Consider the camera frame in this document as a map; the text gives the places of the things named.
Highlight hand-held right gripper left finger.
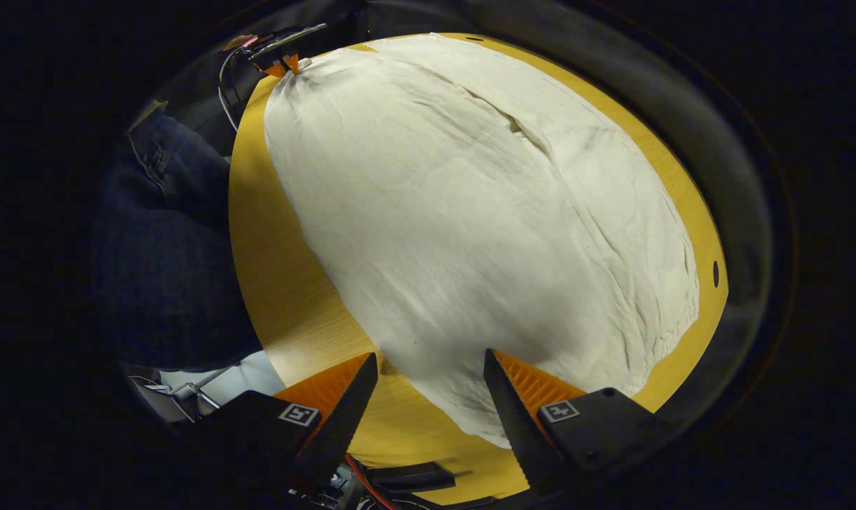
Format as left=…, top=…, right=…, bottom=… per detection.
left=187, top=352, right=379, bottom=497

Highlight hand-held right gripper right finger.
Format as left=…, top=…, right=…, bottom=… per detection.
left=483, top=348, right=680, bottom=497

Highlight white jeans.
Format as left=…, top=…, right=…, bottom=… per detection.
left=263, top=33, right=700, bottom=449

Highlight person's blue denim trousers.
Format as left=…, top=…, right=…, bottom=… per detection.
left=91, top=106, right=262, bottom=373

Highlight thin white cable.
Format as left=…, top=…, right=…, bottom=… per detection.
left=217, top=47, right=243, bottom=133

